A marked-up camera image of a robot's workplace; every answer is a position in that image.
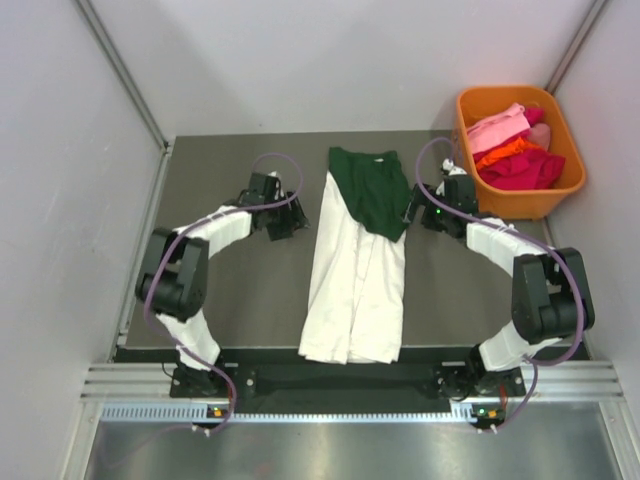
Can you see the orange t shirt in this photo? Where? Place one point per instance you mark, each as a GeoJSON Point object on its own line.
{"type": "Point", "coordinates": [514, 147]}

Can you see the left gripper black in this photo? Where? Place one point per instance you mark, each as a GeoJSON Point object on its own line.
{"type": "Point", "coordinates": [294, 220]}

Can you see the orange plastic laundry basket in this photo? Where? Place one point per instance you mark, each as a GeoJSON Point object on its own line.
{"type": "Point", "coordinates": [476, 103]}

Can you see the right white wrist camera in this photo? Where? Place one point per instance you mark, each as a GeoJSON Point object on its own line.
{"type": "Point", "coordinates": [449, 168]}

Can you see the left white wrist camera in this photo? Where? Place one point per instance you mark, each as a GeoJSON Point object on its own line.
{"type": "Point", "coordinates": [279, 193]}

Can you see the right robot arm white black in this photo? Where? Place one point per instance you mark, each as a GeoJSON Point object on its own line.
{"type": "Point", "coordinates": [550, 293]}

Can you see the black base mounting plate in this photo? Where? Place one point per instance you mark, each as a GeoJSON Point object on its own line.
{"type": "Point", "coordinates": [279, 381]}

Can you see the red t shirt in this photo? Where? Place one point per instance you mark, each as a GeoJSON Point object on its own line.
{"type": "Point", "coordinates": [533, 169]}

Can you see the grey slotted cable duct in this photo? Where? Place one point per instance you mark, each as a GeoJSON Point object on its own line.
{"type": "Point", "coordinates": [201, 413]}

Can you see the aluminium frame rail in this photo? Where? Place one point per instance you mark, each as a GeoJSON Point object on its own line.
{"type": "Point", "coordinates": [571, 381]}

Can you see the pink t shirt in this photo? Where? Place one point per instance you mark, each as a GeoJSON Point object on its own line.
{"type": "Point", "coordinates": [494, 130]}

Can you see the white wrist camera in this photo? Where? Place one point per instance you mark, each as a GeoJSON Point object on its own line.
{"type": "Point", "coordinates": [279, 193]}
{"type": "Point", "coordinates": [449, 168]}

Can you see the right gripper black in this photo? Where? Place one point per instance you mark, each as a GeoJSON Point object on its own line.
{"type": "Point", "coordinates": [419, 198]}

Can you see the white and green t shirt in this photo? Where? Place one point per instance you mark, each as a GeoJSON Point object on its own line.
{"type": "Point", "coordinates": [356, 296]}

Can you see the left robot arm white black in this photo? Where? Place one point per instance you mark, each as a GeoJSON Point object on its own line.
{"type": "Point", "coordinates": [173, 278]}

